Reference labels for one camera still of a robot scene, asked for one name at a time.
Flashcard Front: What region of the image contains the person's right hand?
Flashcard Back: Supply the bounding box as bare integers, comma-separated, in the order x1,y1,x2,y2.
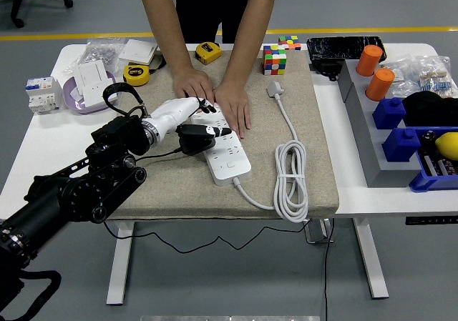
172,67,215,101

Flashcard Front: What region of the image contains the person's left hand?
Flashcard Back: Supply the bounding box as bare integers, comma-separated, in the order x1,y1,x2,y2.
213,82,251,139

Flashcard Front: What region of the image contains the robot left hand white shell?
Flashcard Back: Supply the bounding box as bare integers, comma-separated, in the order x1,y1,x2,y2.
145,97,233,144

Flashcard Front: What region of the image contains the black plug adapter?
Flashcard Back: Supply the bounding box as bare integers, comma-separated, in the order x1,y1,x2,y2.
178,124,218,156

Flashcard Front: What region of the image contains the thin black plug cord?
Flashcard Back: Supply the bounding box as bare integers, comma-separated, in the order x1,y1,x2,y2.
102,145,312,254

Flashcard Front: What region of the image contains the white power strip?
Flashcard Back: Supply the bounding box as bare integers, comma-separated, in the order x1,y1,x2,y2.
189,102,252,187

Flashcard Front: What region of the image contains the yellow tape measure square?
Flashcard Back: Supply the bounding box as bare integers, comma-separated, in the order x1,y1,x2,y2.
195,41,223,66

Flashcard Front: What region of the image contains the yellow tape measure round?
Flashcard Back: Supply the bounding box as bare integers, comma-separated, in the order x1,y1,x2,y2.
122,63,150,87

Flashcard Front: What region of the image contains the large Rubik's cube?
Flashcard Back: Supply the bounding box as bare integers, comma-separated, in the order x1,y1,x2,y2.
263,44,288,76

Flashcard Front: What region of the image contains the grey-brown mat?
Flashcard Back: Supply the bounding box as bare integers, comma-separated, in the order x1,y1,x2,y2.
107,49,340,221

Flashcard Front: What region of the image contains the person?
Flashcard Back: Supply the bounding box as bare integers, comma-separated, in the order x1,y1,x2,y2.
175,0,250,45

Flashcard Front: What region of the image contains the small Rubik's cube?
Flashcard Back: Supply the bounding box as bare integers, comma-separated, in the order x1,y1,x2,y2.
278,34,301,51

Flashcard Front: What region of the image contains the purple bowl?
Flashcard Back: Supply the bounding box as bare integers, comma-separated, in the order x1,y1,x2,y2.
62,71,125,115

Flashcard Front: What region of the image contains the clear bag of screws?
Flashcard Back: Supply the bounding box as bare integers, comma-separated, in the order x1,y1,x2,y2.
62,38,126,75

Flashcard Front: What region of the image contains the glossy black tray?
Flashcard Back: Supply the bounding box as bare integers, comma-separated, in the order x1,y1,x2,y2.
306,36,388,64

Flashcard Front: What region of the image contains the white circuit breaker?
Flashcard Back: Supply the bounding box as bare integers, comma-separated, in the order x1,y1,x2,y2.
24,76,62,115

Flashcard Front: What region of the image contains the orange cylinder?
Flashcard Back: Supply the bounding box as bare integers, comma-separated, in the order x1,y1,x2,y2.
365,67,396,102
356,44,384,77

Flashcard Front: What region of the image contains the blue block with knob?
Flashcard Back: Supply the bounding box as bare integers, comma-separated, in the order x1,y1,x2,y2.
381,127,422,163
372,97,408,131

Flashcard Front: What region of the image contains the grey stepped block holder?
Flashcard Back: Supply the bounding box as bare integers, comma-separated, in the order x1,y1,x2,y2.
338,60,423,189

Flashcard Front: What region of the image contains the clear bag of small parts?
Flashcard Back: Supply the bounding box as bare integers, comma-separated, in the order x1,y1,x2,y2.
381,58,422,99

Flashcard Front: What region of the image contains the white table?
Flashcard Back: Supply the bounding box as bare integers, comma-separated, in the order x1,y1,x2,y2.
0,43,458,306

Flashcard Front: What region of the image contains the black cloth bundle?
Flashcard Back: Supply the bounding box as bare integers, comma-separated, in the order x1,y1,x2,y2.
402,91,458,128

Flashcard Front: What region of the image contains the clear bag of resistors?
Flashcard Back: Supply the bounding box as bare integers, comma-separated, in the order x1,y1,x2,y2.
416,55,458,99

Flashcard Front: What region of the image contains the blue plastic bin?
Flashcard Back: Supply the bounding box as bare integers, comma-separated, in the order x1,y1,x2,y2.
409,126,458,193

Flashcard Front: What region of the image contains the dark brown tubes pack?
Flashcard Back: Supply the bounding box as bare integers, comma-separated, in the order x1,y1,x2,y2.
422,152,458,177

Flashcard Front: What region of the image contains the yellow lemon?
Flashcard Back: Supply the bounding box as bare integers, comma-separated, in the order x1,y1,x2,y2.
434,132,458,161

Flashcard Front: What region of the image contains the black table control panel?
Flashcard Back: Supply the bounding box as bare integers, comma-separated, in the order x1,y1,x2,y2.
405,216,458,226

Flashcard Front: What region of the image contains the black cable loop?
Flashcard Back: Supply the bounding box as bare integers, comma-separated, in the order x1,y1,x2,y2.
148,51,168,75

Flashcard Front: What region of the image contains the white power strip cord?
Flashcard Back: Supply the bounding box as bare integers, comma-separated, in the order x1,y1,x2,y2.
231,80,309,224

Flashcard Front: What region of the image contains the white switch plate box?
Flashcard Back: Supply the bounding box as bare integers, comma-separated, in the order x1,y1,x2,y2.
117,39,159,64

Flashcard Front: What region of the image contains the white wall socket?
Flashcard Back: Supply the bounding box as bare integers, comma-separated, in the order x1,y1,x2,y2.
81,77,119,108

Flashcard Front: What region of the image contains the white switch panel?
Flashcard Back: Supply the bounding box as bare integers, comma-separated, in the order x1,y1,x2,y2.
73,60,110,93

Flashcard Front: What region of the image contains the metal bracket under table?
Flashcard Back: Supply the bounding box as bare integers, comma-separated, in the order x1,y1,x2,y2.
303,217,334,245

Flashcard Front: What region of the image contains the black hanging cable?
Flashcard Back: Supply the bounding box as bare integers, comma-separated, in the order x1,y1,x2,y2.
323,217,336,321

